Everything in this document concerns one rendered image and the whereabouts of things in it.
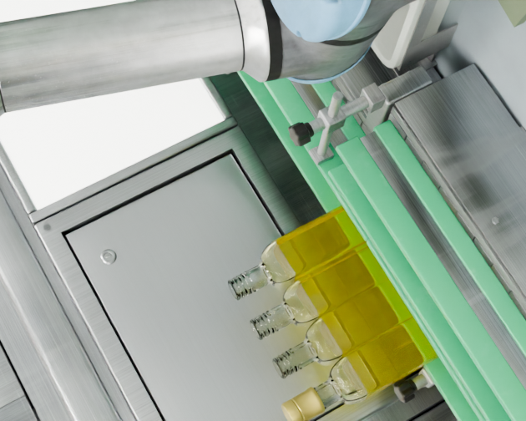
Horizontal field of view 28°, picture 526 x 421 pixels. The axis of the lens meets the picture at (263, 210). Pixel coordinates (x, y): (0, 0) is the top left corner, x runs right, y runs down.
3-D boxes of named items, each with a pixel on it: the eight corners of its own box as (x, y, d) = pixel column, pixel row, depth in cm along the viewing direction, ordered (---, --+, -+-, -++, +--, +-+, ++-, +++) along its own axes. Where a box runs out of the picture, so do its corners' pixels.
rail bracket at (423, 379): (462, 343, 146) (382, 389, 143) (475, 330, 140) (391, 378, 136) (478, 367, 145) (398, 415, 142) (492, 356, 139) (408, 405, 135)
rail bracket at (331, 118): (359, 124, 141) (279, 164, 138) (381, 61, 125) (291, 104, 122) (371, 141, 140) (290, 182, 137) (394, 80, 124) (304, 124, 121)
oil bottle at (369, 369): (456, 298, 140) (320, 375, 134) (467, 286, 134) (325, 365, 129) (479, 334, 138) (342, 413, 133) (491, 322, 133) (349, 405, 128)
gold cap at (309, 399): (307, 384, 132) (277, 401, 131) (316, 388, 128) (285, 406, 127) (319, 408, 132) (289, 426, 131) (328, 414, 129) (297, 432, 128)
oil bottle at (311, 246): (386, 192, 145) (252, 263, 139) (393, 175, 139) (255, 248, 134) (408, 225, 143) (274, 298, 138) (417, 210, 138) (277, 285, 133)
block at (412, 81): (405, 95, 141) (361, 117, 139) (419, 59, 132) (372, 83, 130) (419, 116, 140) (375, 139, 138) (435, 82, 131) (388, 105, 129)
